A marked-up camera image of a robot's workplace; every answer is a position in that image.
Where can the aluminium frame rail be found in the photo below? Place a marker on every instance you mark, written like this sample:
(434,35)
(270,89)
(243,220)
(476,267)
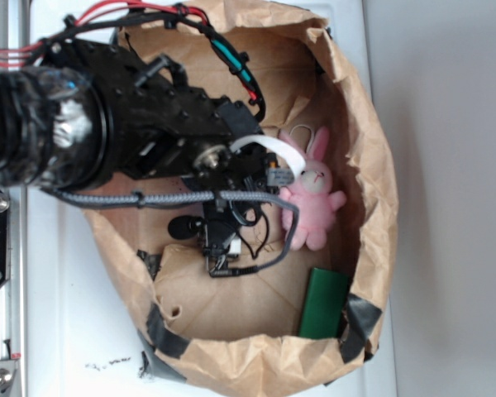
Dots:
(13,300)

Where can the brown paper lined box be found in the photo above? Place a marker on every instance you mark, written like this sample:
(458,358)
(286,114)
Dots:
(239,336)

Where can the pink plush bunny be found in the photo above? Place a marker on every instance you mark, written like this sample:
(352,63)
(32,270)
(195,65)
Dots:
(312,194)

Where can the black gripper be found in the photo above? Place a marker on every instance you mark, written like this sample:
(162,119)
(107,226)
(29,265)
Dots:
(235,218)

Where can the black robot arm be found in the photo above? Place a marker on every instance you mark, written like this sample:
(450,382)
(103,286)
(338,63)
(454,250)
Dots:
(97,127)

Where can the green rectangular block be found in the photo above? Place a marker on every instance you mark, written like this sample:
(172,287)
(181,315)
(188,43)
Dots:
(323,304)

